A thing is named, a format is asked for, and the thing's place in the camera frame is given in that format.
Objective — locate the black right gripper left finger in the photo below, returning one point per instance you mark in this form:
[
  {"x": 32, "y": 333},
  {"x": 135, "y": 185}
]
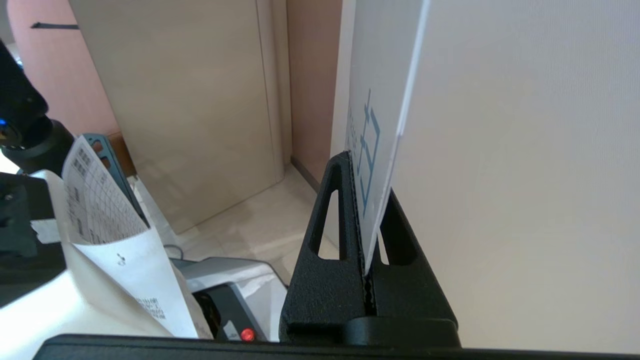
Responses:
[{"x": 325, "y": 295}]

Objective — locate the white and blue door hanger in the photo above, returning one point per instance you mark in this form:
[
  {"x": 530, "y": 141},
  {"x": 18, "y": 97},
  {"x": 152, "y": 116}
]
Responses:
[{"x": 380, "y": 75}]

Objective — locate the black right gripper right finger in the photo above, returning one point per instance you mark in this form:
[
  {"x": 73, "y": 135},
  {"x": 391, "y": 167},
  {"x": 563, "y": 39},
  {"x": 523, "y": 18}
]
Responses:
[{"x": 410, "y": 290}]

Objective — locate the white text paper sheet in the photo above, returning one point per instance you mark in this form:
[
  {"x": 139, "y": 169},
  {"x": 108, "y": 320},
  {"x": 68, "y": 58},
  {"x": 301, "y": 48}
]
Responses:
[{"x": 145, "y": 280}]

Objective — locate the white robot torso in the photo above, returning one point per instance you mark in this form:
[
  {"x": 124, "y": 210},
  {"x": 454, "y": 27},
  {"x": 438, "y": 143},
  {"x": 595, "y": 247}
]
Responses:
[{"x": 50, "y": 310}]

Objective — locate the white room door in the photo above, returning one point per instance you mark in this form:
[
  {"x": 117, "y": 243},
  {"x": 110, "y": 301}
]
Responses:
[{"x": 525, "y": 175}]

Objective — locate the red emergency stop button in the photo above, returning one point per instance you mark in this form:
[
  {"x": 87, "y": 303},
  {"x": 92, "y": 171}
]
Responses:
[{"x": 246, "y": 334}]

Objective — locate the printed table paper sheet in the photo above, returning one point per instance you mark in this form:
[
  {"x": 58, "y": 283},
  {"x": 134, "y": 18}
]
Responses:
[{"x": 95, "y": 200}]

